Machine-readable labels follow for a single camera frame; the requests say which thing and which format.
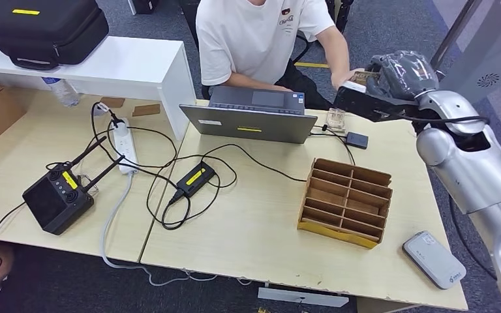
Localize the black transmitter with antennas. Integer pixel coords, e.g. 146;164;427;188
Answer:
22;136;126;236

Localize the grey power strip cable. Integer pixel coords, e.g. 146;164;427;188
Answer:
100;171;254;288

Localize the black office chair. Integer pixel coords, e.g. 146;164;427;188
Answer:
179;0;317;101

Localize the chrome stanchion post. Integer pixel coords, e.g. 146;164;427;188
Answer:
429;0;485;70

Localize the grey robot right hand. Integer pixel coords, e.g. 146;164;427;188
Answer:
365;50;439;102

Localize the white flat bar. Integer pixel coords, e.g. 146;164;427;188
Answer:
258;287;350;308

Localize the white desk shelf riser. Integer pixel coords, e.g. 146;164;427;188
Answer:
0;25;197;142

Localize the grey laptop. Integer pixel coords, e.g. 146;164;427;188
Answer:
179;85;318;145

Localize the white power strip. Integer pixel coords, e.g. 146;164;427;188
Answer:
111;119;140;176

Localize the small black box device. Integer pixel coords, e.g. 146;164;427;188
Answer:
345;131;369;151

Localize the thin black transmitter cable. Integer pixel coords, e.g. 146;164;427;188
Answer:
0;200;29;282

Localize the wooden slotted organizer box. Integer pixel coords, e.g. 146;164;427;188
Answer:
297;157;394;250

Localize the black laptop charger cable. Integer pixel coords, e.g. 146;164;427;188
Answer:
187;125;357;217

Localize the grey kiosk with spiral logo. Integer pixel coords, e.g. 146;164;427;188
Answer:
438;0;501;100

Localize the black box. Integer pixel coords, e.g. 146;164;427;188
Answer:
131;0;160;15

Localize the small brown cardboard piece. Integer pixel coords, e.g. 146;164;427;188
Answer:
99;97;126;109
132;103;161;117

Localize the black adapter with yellow label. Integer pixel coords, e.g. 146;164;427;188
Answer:
175;160;217;199

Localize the black carry case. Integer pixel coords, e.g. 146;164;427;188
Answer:
0;0;110;71

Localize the clear card holder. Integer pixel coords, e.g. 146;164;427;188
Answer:
326;108;347;133

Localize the black mains cable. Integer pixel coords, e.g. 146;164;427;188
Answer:
90;102;193;231

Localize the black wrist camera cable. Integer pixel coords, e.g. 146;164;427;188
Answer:
373;110;491;127

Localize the clear water bottle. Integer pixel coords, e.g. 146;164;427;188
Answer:
42;76;82;108

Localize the person's left hand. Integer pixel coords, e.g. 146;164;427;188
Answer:
330;67;366;91

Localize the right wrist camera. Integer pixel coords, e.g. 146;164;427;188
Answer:
333;81;420;123

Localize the white rounded flat device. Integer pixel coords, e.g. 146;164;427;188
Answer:
401;230;468;290

